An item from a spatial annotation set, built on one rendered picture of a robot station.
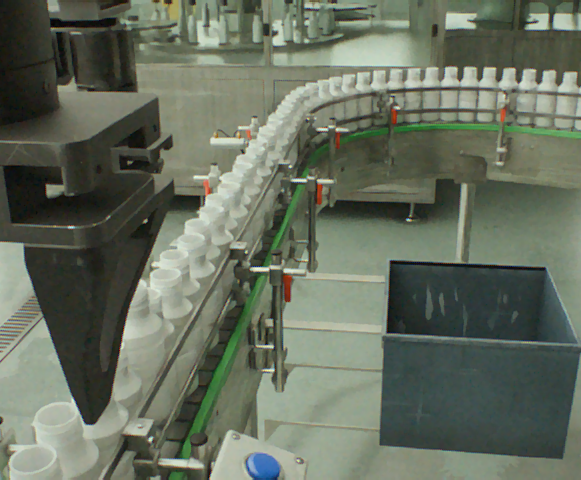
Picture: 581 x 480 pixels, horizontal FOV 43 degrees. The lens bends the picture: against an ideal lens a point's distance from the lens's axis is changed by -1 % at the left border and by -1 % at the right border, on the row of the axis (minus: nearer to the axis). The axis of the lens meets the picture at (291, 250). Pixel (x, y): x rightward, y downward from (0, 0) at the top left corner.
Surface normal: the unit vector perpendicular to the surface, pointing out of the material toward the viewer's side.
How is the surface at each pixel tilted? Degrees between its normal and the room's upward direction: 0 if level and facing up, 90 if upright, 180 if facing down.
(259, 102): 90
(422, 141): 92
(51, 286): 111
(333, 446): 0
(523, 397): 90
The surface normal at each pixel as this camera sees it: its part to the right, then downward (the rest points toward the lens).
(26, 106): 0.90, 0.16
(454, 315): -0.14, 0.39
